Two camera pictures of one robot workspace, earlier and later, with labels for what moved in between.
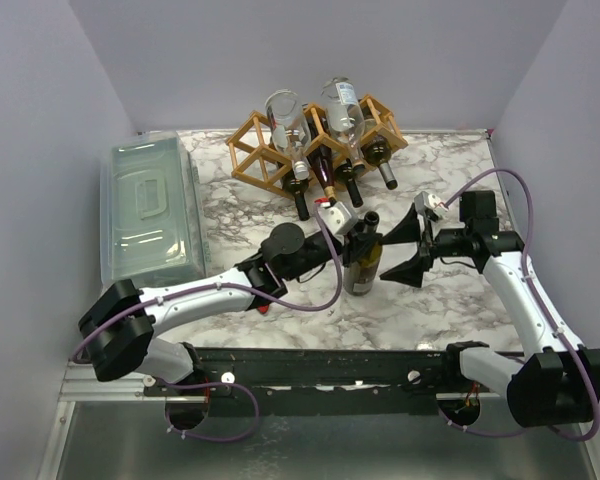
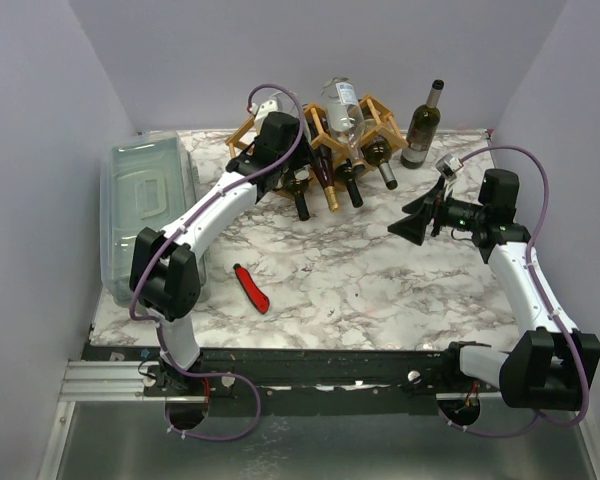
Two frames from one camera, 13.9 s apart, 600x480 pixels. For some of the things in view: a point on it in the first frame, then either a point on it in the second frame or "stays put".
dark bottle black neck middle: x=344 y=173 stays put
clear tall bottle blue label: x=345 y=115 stays put
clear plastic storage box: x=152 y=211 stays put
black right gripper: x=427 y=248 -> x=438 y=214
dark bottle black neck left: x=295 y=183 stays put
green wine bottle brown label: x=360 y=275 -> x=422 y=129
